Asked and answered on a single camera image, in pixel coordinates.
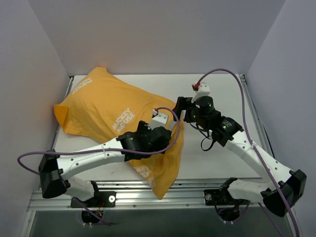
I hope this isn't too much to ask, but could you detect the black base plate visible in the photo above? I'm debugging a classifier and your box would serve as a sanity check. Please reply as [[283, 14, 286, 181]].
[[70, 191, 117, 208], [204, 189, 230, 206]]

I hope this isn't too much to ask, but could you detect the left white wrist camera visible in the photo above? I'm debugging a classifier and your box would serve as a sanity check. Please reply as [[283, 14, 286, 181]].
[[148, 110, 169, 129]]

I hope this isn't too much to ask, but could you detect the purple cable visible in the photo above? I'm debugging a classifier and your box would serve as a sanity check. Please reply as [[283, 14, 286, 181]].
[[17, 107, 182, 227], [196, 68, 301, 237]]

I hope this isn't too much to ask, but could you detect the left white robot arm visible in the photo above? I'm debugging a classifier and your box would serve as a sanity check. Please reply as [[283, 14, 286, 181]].
[[39, 121, 172, 207]]

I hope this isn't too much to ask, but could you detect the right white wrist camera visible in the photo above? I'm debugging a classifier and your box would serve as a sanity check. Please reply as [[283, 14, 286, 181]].
[[191, 82, 210, 103]]

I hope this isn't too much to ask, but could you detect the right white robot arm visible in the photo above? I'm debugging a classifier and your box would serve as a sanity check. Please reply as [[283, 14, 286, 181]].
[[173, 96, 307, 217]]

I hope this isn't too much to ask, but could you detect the aluminium front rail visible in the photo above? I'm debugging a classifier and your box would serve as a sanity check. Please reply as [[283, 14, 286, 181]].
[[26, 179, 272, 212]]

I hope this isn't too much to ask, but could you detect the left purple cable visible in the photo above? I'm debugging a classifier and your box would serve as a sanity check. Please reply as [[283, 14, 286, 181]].
[[17, 107, 182, 227]]

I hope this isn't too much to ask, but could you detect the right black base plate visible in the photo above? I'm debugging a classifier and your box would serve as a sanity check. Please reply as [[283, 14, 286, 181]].
[[204, 189, 230, 206]]

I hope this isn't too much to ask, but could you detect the orange Mickey Mouse pillowcase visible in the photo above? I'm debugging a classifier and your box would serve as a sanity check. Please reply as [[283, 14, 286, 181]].
[[53, 67, 184, 199]]

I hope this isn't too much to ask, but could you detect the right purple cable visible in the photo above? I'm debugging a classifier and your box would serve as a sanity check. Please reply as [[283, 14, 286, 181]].
[[196, 68, 301, 237]]

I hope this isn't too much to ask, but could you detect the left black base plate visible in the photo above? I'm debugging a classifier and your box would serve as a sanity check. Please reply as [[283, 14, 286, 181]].
[[70, 191, 117, 208]]

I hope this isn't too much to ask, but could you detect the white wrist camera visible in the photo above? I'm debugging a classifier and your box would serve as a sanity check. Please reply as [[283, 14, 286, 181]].
[[191, 82, 210, 103], [148, 110, 169, 129]]

